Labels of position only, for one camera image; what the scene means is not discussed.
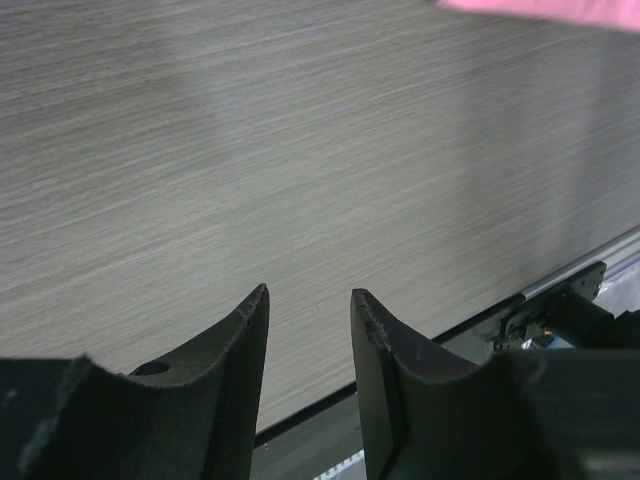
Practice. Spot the slotted cable duct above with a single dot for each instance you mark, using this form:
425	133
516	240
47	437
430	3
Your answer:
352	468

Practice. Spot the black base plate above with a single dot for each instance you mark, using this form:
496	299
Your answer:
329	431

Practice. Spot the pink t shirt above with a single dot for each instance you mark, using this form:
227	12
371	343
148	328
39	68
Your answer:
616	14

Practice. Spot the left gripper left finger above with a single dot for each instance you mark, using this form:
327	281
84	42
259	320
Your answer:
188	414

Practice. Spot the aluminium rail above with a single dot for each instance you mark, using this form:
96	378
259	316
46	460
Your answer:
618	252

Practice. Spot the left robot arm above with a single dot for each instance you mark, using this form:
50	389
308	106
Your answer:
563	316

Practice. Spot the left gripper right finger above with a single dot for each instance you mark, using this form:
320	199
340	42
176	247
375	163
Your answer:
427	413

